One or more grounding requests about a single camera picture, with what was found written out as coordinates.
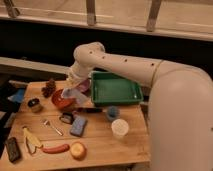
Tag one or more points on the light blue towel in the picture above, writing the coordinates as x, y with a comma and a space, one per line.
68, 93

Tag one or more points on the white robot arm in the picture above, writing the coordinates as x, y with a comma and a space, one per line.
180, 105

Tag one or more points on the purple bowl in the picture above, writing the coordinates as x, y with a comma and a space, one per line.
84, 86

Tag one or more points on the red bowl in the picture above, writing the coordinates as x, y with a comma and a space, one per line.
60, 102

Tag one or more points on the green plastic tray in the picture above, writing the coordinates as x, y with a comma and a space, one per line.
109, 89

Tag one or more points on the blue plastic cup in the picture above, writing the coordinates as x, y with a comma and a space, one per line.
112, 113

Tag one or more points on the white plastic cup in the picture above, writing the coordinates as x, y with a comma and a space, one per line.
119, 128

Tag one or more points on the blue sponge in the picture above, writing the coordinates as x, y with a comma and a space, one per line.
78, 126

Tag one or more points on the small dark toy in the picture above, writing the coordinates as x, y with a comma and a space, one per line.
67, 118

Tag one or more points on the bunch of grapes toy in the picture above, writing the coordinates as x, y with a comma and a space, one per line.
49, 88

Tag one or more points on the metal spoon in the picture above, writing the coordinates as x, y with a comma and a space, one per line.
47, 122

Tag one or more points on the wooden table board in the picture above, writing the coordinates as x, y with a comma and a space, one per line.
102, 147

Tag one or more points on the small brown jar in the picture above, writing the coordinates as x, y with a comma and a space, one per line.
34, 105

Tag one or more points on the red sausage toy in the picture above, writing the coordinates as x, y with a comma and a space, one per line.
57, 149

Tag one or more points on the blue cloth at left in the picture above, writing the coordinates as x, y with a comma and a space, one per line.
18, 96

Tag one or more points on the banana toy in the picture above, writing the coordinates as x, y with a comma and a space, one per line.
31, 141

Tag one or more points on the black rectangular block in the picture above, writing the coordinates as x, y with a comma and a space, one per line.
13, 150

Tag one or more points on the black handled knife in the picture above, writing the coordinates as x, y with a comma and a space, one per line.
85, 110

